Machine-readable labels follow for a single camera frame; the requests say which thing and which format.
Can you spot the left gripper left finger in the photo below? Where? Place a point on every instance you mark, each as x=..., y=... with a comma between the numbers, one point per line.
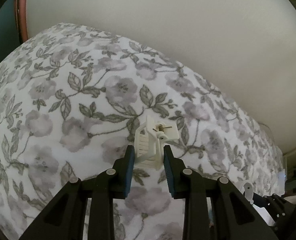
x=130, y=157

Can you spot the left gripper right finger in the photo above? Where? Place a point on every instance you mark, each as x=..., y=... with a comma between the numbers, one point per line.
x=168, y=166

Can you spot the white plastic clip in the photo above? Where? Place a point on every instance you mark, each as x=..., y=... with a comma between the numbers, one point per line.
x=149, y=142

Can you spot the white power strip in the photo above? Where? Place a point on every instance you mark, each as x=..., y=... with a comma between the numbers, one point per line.
x=282, y=178

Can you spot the floral grey white blanket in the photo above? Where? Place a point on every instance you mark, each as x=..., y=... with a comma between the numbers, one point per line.
x=71, y=99

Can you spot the pink board at wall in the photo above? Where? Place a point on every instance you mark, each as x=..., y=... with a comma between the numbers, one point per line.
x=21, y=20

